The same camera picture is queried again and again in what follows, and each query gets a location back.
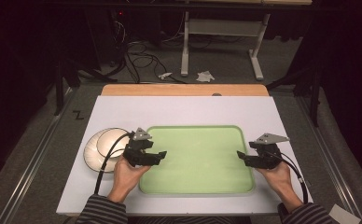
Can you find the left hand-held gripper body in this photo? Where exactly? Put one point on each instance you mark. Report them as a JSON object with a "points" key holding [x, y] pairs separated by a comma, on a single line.
{"points": [[137, 152]]}

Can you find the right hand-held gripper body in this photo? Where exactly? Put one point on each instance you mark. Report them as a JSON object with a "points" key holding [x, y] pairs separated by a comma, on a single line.
{"points": [[267, 155]]}

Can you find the person's right hand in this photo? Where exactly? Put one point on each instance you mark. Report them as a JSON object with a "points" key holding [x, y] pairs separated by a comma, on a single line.
{"points": [[277, 179]]}

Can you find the person's left hand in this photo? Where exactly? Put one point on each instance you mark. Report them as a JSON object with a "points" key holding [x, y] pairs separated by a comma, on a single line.
{"points": [[126, 179]]}

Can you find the small white plate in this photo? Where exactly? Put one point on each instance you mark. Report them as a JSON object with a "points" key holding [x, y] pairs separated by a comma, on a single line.
{"points": [[111, 140]]}

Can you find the light green tray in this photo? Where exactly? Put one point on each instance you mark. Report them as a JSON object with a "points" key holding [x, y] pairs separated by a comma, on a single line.
{"points": [[201, 158]]}

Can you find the large white plate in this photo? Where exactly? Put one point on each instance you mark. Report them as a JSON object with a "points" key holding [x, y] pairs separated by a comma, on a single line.
{"points": [[90, 155]]}

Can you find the white board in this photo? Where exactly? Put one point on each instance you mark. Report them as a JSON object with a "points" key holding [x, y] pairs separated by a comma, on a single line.
{"points": [[185, 109]]}

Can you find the black stand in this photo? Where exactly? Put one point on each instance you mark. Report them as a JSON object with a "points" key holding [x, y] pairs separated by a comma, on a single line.
{"points": [[59, 90], [315, 93]]}

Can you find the small white paper scrap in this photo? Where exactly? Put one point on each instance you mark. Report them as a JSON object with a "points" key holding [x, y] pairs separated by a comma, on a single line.
{"points": [[165, 75]]}

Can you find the crumpled white paper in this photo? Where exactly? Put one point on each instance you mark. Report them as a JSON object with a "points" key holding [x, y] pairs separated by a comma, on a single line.
{"points": [[205, 76]]}

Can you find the white paper sheet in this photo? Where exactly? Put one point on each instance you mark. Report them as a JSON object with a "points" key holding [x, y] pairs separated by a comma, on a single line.
{"points": [[344, 215]]}

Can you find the metal floor rail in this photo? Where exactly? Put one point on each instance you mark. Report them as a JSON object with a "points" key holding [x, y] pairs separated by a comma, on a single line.
{"points": [[331, 161], [33, 161]]}

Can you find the white desk frame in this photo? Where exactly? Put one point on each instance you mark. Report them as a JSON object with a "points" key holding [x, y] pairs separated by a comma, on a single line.
{"points": [[222, 27]]}

